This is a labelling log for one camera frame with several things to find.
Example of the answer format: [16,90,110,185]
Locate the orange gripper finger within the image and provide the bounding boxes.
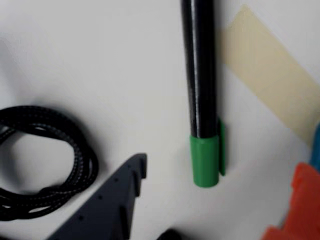
[259,161,320,240]

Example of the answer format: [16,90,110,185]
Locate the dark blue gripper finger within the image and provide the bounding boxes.
[46,152,148,240]

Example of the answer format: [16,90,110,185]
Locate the black marker with green cap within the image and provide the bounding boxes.
[179,0,229,189]

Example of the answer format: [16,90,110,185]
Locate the long beige masking tape strip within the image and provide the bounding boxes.
[216,3,320,147]

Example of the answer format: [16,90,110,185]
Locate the black braided USB cable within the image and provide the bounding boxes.
[0,105,100,223]

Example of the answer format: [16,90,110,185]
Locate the scissors with blue handles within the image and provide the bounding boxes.
[307,124,320,174]

